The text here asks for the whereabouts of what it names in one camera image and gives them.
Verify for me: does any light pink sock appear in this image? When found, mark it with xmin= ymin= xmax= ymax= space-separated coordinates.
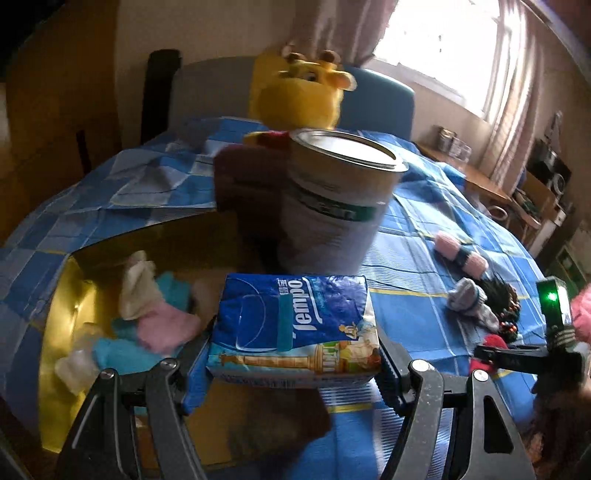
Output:
xmin=137 ymin=304 xmax=202 ymax=357

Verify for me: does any black monitor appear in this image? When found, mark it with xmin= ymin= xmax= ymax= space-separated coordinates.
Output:
xmin=526 ymin=137 xmax=573 ymax=186

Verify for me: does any blue tissue pack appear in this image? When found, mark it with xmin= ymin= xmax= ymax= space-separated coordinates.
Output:
xmin=205 ymin=272 xmax=383 ymax=387

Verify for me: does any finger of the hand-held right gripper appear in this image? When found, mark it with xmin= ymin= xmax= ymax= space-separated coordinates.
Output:
xmin=473 ymin=343 xmax=553 ymax=371

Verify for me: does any yellow plush bear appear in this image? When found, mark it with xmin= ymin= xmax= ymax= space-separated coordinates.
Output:
xmin=248 ymin=43 xmax=357 ymax=149

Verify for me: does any pink patterned curtain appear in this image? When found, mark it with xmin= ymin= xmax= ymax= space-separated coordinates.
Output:
xmin=484 ymin=0 xmax=551 ymax=186
xmin=294 ymin=0 xmax=399 ymax=66

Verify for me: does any person's right hand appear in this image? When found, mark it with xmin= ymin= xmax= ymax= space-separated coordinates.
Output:
xmin=570 ymin=283 xmax=591 ymax=345

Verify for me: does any wooden wardrobe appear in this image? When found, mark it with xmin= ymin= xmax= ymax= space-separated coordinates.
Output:
xmin=0 ymin=0 xmax=118 ymax=224

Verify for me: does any pink fuzzy sock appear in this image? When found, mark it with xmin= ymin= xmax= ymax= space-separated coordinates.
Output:
xmin=433 ymin=232 xmax=490 ymax=278

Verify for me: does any pile of pastel socks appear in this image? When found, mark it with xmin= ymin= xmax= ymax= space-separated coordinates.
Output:
xmin=91 ymin=271 xmax=191 ymax=376

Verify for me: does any large window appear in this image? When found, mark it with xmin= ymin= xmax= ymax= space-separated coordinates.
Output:
xmin=368 ymin=0 xmax=514 ymax=117

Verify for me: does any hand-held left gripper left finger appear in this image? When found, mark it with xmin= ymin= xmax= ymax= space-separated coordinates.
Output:
xmin=54 ymin=315 xmax=217 ymax=480

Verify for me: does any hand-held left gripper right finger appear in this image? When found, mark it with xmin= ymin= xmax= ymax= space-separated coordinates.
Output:
xmin=376 ymin=338 xmax=539 ymax=480

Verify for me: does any cardboard box with yellow lining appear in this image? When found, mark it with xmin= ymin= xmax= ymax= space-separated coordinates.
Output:
xmin=36 ymin=144 xmax=334 ymax=468

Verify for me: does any red sock with white trim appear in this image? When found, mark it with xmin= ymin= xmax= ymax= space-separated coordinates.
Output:
xmin=470 ymin=333 xmax=509 ymax=376

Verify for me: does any grey striped knitted sock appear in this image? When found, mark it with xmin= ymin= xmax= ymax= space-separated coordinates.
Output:
xmin=444 ymin=276 xmax=500 ymax=332

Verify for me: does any black beaded hair accessory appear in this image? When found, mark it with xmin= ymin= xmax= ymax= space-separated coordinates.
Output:
xmin=462 ymin=270 xmax=521 ymax=345

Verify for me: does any large metal can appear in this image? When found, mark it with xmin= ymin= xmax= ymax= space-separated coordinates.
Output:
xmin=276 ymin=128 xmax=410 ymax=274

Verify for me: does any dark upright panel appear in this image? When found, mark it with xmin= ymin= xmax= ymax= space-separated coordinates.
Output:
xmin=139 ymin=49 xmax=184 ymax=145

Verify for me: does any small patterned box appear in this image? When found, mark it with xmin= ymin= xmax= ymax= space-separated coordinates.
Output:
xmin=436 ymin=128 xmax=459 ymax=154

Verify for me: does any beige sock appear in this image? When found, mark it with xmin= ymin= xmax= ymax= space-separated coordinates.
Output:
xmin=118 ymin=250 xmax=158 ymax=320

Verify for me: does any wooden desk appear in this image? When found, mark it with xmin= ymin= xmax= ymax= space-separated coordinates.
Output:
xmin=414 ymin=140 xmax=516 ymax=205

